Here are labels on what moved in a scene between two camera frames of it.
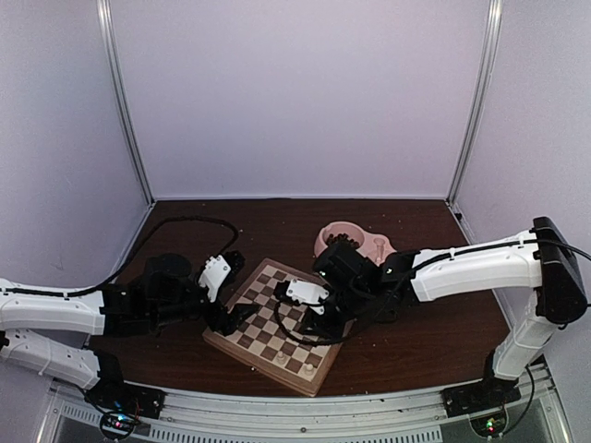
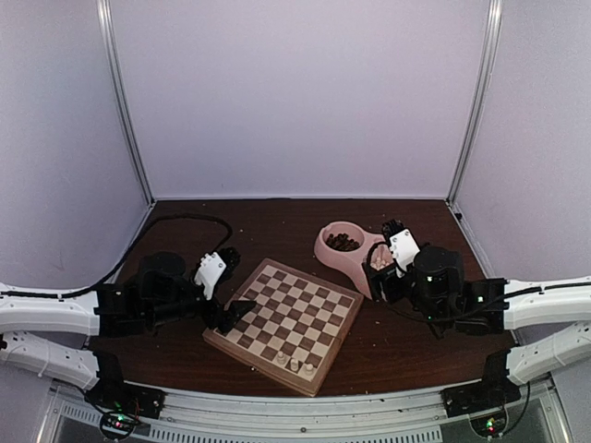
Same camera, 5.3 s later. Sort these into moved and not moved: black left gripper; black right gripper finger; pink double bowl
Moved: black right gripper finger
Not moved: pink double bowl; black left gripper
